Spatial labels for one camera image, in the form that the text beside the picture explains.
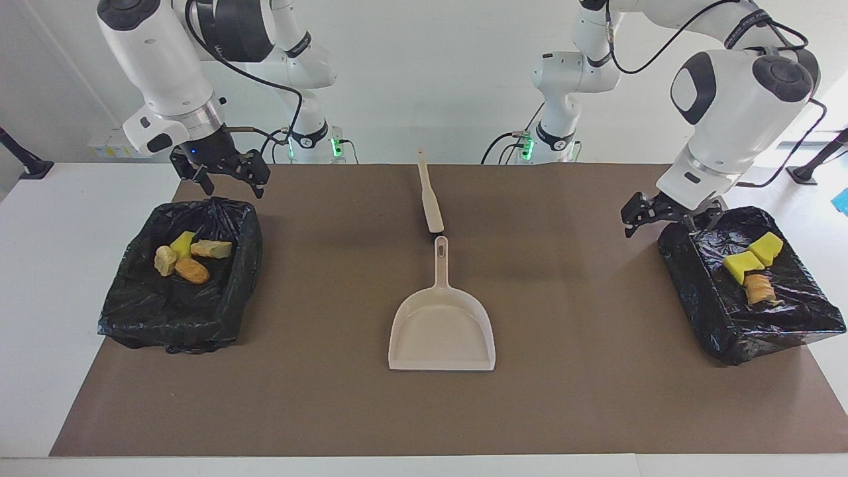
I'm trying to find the plain yellow sponge piece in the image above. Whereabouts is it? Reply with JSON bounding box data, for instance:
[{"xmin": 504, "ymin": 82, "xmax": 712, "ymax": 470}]
[{"xmin": 723, "ymin": 250, "xmax": 766, "ymax": 286}]

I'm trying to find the yellow sponge with green edge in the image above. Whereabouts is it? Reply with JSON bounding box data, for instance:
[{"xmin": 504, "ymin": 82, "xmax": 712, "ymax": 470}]
[{"xmin": 749, "ymin": 231, "xmax": 784, "ymax": 268}]

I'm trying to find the brown oval bread roll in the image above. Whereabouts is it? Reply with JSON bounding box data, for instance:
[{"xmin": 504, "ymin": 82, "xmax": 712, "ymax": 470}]
[{"xmin": 174, "ymin": 257, "xmax": 211, "ymax": 285}]

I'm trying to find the torn striped bread piece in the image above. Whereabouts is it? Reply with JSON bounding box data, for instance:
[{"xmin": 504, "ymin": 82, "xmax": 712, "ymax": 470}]
[{"xmin": 743, "ymin": 274, "xmax": 782, "ymax": 307}]

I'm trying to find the beige hand brush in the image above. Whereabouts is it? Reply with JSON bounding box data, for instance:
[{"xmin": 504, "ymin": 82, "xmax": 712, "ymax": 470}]
[{"xmin": 417, "ymin": 149, "xmax": 445, "ymax": 235}]

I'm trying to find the beige plastic dustpan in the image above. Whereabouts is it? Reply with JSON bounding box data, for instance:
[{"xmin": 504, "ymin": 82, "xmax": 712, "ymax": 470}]
[{"xmin": 388, "ymin": 235, "xmax": 497, "ymax": 372}]

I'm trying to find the empty-start bin with black bag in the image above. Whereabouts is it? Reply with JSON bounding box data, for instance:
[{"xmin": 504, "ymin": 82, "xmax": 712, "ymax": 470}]
[{"xmin": 658, "ymin": 207, "xmax": 847, "ymax": 366}]

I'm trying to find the wrinkled black bag bin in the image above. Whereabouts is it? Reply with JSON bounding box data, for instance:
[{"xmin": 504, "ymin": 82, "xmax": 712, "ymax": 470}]
[{"xmin": 98, "ymin": 197, "xmax": 262, "ymax": 354}]

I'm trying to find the white power box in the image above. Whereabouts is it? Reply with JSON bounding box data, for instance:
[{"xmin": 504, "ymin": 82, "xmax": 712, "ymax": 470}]
[{"xmin": 88, "ymin": 127, "xmax": 143, "ymax": 160}]

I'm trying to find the black stand foot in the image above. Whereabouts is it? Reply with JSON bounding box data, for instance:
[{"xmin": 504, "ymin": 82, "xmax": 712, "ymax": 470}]
[
  {"xmin": 786, "ymin": 129, "xmax": 848, "ymax": 185},
  {"xmin": 0, "ymin": 127, "xmax": 54, "ymax": 180}
]

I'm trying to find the brown table mat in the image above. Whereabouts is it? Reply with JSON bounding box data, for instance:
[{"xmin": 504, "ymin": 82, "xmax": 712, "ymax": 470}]
[{"xmin": 50, "ymin": 162, "xmax": 848, "ymax": 458}]

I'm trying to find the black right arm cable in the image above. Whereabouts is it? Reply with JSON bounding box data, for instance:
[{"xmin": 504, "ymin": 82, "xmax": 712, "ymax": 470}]
[{"xmin": 184, "ymin": 0, "xmax": 305, "ymax": 163}]

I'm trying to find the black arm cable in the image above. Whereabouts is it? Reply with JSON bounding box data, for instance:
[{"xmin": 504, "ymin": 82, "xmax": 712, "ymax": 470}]
[
  {"xmin": 606, "ymin": 0, "xmax": 829, "ymax": 189},
  {"xmin": 184, "ymin": 0, "xmax": 305, "ymax": 163}
]

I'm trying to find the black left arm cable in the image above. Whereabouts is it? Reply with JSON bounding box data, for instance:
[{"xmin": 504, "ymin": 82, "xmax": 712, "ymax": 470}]
[{"xmin": 606, "ymin": 0, "xmax": 829, "ymax": 189}]

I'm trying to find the black base cable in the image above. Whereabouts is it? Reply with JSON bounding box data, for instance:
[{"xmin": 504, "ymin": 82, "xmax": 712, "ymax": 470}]
[{"xmin": 480, "ymin": 99, "xmax": 545, "ymax": 165}]

